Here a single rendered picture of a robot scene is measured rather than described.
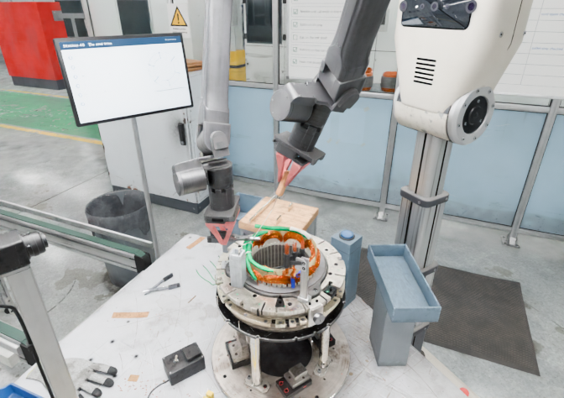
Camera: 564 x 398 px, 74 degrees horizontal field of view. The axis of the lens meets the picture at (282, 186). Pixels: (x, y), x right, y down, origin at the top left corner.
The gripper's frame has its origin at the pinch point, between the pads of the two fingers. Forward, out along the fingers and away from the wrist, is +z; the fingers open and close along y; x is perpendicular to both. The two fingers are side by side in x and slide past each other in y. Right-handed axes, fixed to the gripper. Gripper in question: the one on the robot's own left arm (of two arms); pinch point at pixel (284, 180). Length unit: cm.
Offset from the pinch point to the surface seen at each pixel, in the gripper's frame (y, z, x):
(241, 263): 1.6, 18.4, -9.2
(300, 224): 2.4, 24.4, 27.0
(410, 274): 36.1, 16.2, 23.9
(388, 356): 43, 37, 15
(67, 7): -776, 200, 525
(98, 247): -70, 87, 23
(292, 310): 16.4, 20.4, -9.4
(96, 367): -20, 67, -21
